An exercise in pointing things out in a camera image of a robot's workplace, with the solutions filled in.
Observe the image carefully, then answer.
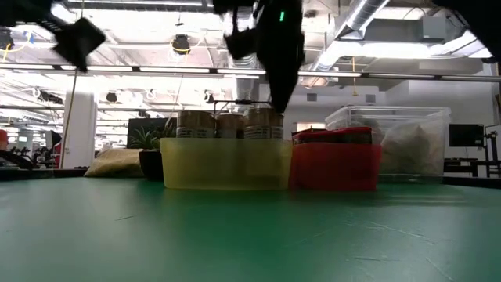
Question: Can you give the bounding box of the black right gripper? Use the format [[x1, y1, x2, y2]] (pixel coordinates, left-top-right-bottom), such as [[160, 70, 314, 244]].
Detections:
[[213, 0, 306, 114]]

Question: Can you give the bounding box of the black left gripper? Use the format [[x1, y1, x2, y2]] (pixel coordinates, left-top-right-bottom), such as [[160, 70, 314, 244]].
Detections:
[[0, 0, 106, 74]]

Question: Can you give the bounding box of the thin black bar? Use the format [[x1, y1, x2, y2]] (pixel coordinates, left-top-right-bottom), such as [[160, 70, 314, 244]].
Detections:
[[213, 99, 273, 114]]

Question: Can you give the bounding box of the lime green plastic bin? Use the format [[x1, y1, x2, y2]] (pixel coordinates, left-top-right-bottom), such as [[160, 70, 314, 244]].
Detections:
[[160, 136, 294, 191]]

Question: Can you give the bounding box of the magenta plastic bin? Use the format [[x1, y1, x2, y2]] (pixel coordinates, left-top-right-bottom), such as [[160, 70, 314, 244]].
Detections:
[[288, 141, 384, 193]]

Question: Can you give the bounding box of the black panel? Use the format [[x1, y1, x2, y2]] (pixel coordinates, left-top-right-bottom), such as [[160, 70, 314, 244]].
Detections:
[[127, 117, 178, 150]]

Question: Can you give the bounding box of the long light strip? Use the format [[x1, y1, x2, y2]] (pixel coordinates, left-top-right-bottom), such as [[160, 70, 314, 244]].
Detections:
[[0, 63, 501, 83]]

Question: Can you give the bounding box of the black dome ceiling lamp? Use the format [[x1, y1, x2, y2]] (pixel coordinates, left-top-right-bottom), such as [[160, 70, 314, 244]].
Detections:
[[171, 34, 192, 56]]

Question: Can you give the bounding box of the clear plastic storage container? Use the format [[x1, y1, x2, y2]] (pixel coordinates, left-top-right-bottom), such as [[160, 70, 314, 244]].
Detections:
[[323, 104, 452, 185]]

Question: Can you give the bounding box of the potted succulent plant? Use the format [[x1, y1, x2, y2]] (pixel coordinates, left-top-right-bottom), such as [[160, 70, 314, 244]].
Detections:
[[130, 124, 178, 182]]

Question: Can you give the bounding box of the white crumpled packet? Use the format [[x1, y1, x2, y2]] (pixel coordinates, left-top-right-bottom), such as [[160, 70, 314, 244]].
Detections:
[[381, 124, 446, 176]]

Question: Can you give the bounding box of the green table mat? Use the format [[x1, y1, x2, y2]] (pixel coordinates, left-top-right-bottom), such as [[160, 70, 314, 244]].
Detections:
[[0, 175, 501, 282]]

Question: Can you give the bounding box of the black monitor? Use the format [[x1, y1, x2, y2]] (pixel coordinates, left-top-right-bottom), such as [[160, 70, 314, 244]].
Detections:
[[449, 123, 485, 148]]

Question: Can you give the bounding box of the black bench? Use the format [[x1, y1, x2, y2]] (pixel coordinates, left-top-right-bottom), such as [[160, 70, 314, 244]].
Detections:
[[443, 157, 501, 178]]

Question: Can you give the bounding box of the black stand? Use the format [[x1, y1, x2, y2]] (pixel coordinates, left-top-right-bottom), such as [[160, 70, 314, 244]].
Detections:
[[484, 130, 501, 162]]

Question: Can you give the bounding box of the silver ventilation duct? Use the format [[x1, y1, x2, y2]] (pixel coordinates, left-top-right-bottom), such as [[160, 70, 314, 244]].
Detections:
[[308, 0, 392, 85]]

